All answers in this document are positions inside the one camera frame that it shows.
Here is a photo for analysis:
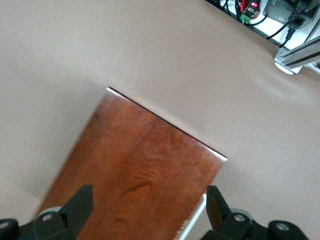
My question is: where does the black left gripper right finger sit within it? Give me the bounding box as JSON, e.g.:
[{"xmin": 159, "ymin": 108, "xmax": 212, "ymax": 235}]
[{"xmin": 206, "ymin": 184, "xmax": 256, "ymax": 240}]

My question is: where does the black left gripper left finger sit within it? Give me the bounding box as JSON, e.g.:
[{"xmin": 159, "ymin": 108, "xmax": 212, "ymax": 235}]
[{"xmin": 32, "ymin": 184, "xmax": 95, "ymax": 240}]

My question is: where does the dark brown wooden cabinet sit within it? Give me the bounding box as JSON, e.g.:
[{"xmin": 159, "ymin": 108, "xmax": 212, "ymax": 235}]
[{"xmin": 34, "ymin": 86, "xmax": 228, "ymax": 240}]

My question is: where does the brown table cloth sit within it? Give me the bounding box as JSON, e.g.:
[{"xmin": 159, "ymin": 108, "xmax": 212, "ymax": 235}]
[{"xmin": 0, "ymin": 0, "xmax": 320, "ymax": 240}]

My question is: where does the green terminal connector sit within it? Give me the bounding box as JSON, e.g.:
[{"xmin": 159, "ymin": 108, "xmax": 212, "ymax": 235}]
[{"xmin": 239, "ymin": 12, "xmax": 254, "ymax": 25}]

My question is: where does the black module with red light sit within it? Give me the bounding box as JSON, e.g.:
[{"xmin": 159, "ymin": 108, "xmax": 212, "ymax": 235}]
[{"xmin": 243, "ymin": 0, "xmax": 263, "ymax": 21}]

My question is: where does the grey electronics box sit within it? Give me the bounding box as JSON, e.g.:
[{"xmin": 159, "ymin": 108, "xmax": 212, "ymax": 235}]
[{"xmin": 262, "ymin": 0, "xmax": 320, "ymax": 25}]

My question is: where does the grey metal camera bracket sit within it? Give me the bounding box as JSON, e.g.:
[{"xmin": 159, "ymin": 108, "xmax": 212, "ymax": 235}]
[{"xmin": 273, "ymin": 34, "xmax": 320, "ymax": 76}]

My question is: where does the black power cable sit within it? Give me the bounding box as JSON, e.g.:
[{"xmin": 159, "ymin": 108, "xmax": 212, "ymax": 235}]
[{"xmin": 265, "ymin": 6, "xmax": 305, "ymax": 49}]

